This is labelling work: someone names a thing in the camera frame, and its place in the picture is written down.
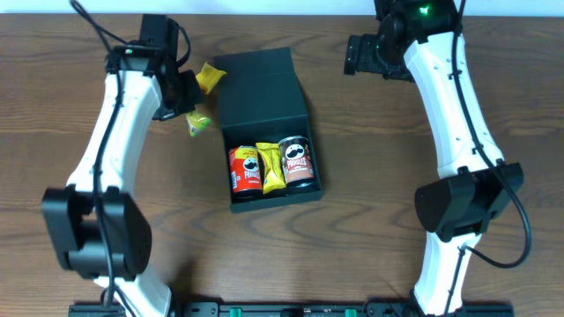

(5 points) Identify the green yellow snack packet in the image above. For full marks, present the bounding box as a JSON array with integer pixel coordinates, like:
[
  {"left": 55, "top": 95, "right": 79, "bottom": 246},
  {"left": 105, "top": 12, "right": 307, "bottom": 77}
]
[{"left": 185, "top": 110, "right": 212, "bottom": 137}]

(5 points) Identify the small yellow snack packet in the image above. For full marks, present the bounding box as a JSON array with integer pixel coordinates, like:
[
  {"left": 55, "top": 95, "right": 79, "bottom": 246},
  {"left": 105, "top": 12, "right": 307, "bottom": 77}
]
[{"left": 196, "top": 63, "right": 226, "bottom": 94}]

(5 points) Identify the black gift box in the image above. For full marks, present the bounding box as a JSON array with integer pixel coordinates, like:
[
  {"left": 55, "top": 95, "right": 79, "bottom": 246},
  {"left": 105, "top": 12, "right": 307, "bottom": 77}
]
[{"left": 213, "top": 48, "right": 323, "bottom": 213}]

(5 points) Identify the long yellow snack packet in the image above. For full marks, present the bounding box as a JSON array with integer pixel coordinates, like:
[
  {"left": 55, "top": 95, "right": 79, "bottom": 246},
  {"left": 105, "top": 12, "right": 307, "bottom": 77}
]
[{"left": 256, "top": 143, "right": 286, "bottom": 195}]

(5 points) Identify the dark Pringles can red lid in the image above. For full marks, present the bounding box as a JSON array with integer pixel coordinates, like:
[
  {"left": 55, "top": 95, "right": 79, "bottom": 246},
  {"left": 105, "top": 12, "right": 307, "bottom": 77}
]
[{"left": 278, "top": 136, "right": 315, "bottom": 188}]

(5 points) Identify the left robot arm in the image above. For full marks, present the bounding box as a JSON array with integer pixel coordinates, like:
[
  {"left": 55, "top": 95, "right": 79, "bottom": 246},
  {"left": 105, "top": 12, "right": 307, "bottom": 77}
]
[{"left": 41, "top": 45, "right": 204, "bottom": 316}]

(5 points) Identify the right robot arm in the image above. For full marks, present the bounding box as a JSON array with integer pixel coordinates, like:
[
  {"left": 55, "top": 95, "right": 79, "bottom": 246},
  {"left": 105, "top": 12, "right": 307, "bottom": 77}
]
[{"left": 344, "top": 0, "right": 523, "bottom": 316}]

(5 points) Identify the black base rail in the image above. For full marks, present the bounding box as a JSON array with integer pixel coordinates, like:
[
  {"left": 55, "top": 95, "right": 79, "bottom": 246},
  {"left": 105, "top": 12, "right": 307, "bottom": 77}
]
[{"left": 67, "top": 301, "right": 515, "bottom": 317}]

